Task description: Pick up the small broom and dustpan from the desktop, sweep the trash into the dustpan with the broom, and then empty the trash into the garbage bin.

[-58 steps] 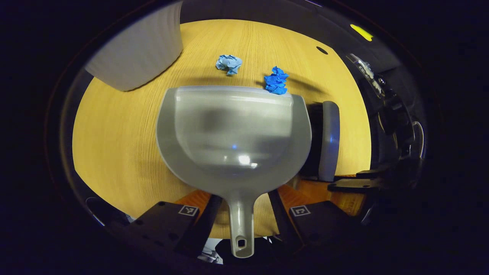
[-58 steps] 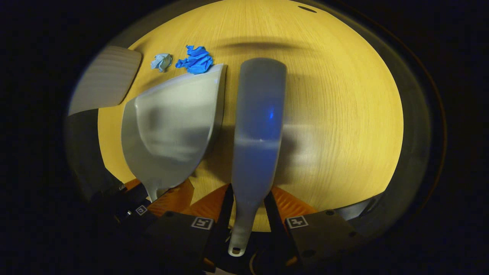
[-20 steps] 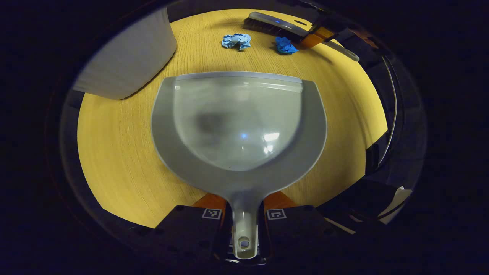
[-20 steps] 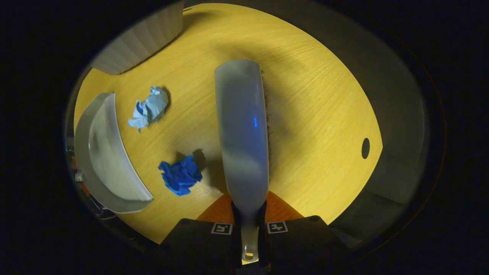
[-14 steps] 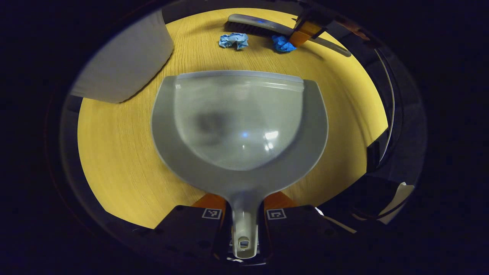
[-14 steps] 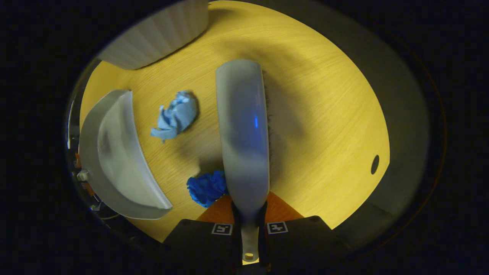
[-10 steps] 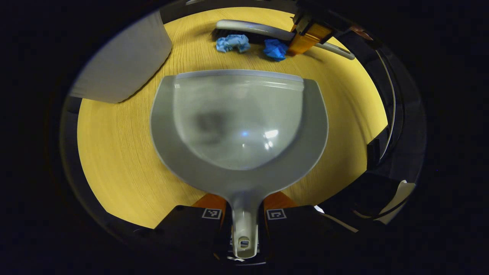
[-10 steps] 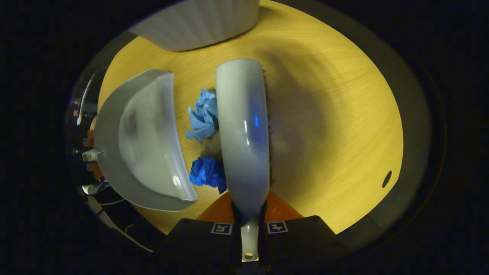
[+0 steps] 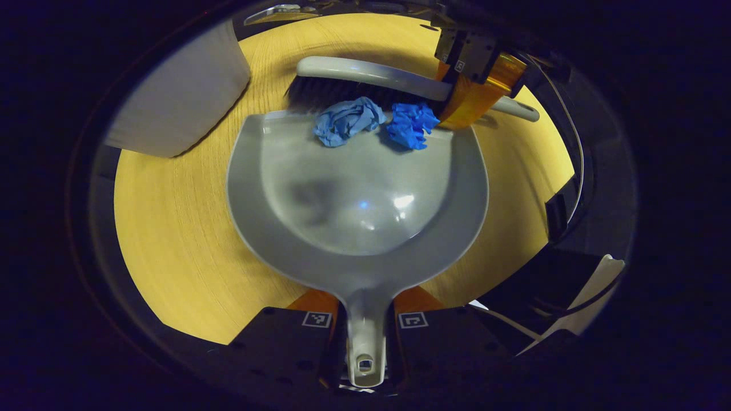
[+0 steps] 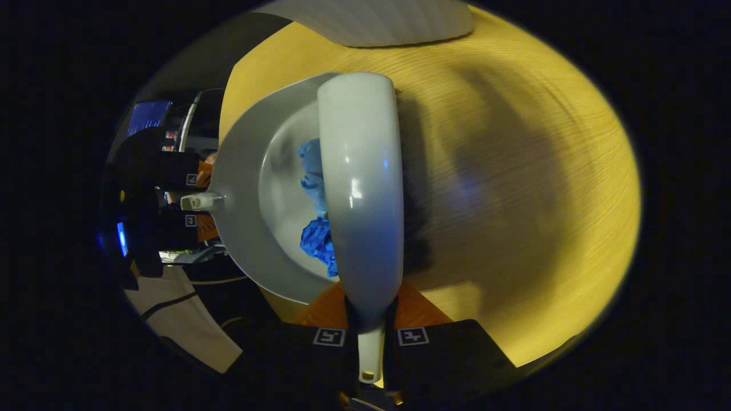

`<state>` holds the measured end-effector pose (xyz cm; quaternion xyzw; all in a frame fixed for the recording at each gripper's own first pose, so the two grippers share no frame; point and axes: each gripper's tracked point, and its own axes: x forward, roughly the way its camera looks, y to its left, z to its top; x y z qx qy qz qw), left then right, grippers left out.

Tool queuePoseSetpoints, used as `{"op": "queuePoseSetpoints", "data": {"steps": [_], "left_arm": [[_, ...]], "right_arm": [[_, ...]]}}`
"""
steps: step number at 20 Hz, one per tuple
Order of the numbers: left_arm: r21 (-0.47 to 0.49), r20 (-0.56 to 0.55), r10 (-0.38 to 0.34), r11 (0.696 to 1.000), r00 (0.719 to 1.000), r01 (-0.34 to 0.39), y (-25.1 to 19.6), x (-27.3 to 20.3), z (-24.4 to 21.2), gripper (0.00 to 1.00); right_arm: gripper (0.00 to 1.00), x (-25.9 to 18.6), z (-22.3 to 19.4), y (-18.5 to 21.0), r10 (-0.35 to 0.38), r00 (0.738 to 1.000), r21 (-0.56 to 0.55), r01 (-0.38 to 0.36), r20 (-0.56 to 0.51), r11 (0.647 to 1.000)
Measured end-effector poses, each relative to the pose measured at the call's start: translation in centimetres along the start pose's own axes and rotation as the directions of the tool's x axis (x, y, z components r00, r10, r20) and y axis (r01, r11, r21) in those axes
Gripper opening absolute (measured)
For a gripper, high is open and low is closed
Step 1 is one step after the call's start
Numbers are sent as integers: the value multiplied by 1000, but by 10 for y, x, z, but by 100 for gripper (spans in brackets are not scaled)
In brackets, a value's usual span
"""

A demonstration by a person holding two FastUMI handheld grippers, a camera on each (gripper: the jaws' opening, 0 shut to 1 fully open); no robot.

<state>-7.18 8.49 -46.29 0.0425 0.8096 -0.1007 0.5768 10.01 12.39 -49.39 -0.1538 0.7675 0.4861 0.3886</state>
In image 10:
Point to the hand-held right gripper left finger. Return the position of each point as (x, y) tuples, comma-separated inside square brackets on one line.
[(297, 359)]

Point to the light blue paper scrap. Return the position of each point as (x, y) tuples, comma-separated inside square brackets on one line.
[(313, 171)]

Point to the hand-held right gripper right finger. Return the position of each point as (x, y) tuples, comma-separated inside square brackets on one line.
[(445, 359)]

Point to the small grey broom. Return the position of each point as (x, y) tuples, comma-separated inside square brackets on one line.
[(360, 171)]

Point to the white garbage bin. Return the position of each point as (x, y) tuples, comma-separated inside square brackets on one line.
[(371, 23)]

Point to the blue lit screen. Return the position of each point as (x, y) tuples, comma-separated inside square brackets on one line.
[(148, 117)]

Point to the grey dustpan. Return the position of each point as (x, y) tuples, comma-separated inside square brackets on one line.
[(245, 171)]

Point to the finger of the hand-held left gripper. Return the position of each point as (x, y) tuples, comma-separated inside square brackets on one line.
[(203, 174), (205, 228)]

